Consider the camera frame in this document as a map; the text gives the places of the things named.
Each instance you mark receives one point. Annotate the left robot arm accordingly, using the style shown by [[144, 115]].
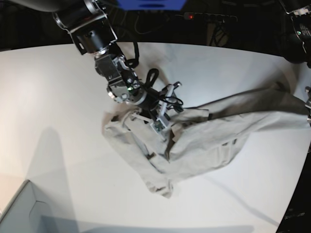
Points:
[[299, 12]]

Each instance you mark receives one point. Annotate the blue box at top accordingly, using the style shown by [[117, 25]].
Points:
[[137, 5]]

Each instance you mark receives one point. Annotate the grey t-shirt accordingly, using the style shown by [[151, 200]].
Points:
[[201, 139]]

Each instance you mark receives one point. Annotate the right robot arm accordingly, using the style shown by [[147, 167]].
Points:
[[87, 24]]

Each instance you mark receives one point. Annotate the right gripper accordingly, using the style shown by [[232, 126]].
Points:
[[157, 103]]

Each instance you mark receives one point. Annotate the power strip with red light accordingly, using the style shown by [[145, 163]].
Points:
[[207, 17]]

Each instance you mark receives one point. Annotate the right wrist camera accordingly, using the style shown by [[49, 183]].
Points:
[[160, 124]]

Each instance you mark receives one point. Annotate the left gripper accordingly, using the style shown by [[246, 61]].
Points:
[[308, 103]]

